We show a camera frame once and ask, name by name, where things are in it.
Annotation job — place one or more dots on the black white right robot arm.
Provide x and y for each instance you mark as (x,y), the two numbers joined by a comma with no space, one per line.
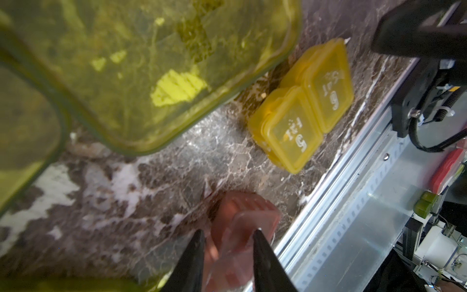
(435,33)

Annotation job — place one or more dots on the aluminium front rail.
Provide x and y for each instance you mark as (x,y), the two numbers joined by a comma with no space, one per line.
(353,215)

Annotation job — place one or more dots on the small dark red pillbox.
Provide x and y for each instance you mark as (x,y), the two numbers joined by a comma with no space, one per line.
(228,262)

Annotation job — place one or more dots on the white pillbox green lid front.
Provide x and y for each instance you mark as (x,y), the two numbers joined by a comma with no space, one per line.
(75,284)

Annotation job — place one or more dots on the small yellow pillbox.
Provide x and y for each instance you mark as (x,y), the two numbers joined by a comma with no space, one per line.
(310,100)

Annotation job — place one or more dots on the white pillbox green lid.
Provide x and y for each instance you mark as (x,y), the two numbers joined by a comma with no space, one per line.
(75,284)
(138,74)
(33,133)

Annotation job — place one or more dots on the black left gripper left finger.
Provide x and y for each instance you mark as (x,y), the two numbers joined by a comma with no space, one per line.
(188,273)

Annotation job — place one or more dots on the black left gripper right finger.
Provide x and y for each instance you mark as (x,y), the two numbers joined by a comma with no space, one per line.
(269,275)

